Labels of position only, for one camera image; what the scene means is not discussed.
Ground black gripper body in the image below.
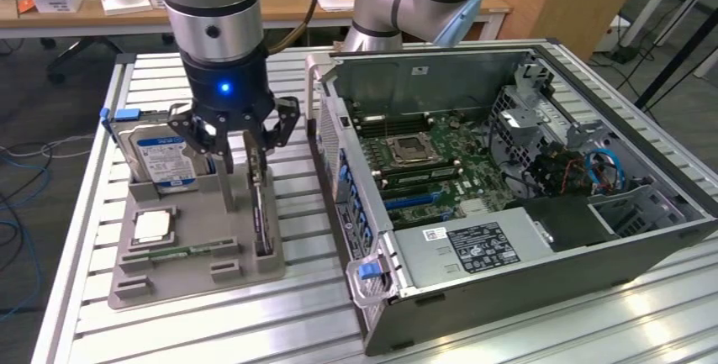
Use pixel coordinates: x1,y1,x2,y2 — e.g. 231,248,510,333
179,50,278,129

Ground black Nvidia graphics card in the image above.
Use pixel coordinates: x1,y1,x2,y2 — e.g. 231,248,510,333
242,128,277,258

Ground hard disk with blue carrier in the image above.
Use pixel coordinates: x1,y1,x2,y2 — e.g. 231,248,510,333
99,102,213,193

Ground silver CPU chip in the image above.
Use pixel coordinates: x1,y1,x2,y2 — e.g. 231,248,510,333
130,210,173,244

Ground metal CPU socket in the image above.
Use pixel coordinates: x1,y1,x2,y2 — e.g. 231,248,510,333
386,132,442,167

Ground installed RAM stick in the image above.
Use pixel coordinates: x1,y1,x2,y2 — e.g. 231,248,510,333
383,165,462,187

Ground black office chair base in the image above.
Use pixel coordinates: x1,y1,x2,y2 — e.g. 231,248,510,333
47,34,125,84

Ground wooden desk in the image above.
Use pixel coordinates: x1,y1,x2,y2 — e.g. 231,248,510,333
0,0,516,52

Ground green RAM stick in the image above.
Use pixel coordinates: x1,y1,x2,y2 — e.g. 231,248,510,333
122,242,237,262

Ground blue expansion slot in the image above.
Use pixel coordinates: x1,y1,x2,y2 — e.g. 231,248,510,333
383,193,439,210

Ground green motherboard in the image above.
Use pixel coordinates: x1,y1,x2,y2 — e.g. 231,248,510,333
350,105,506,230

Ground grey parts rack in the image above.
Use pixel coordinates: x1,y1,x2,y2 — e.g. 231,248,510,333
106,145,291,310

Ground silver chipset heatsink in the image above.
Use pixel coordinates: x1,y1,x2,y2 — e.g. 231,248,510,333
457,198,504,216

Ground grey power supply unit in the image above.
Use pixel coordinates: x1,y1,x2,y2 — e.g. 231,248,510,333
391,206,557,289

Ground wooden cabinet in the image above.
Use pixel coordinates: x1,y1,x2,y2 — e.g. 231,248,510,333
497,0,656,62

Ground open grey PC case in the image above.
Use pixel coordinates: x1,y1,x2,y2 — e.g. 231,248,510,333
305,37,718,359

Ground black power adapter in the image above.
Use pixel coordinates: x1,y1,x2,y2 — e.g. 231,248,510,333
609,46,638,65

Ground grey card retention bracket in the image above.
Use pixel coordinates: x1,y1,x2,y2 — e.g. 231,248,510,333
305,53,334,129

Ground blue floor cable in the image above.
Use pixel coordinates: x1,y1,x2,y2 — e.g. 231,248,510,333
0,145,55,323

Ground blue disk wire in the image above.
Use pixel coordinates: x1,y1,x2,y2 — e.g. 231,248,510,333
582,148,629,193

